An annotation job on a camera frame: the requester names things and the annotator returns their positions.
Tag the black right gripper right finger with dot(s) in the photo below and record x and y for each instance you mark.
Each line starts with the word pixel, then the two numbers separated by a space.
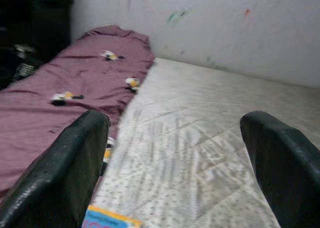
pixel 290 178

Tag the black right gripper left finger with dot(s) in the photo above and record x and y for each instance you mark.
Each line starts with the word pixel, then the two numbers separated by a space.
pixel 55 178

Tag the colourful children's book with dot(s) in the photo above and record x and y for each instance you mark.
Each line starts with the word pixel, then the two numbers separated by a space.
pixel 110 219

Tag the purple duvet with cartoon print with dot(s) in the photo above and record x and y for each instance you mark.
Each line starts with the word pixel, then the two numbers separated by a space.
pixel 82 75

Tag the white quilted mattress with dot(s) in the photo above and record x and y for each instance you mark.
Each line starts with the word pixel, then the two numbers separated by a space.
pixel 195 137

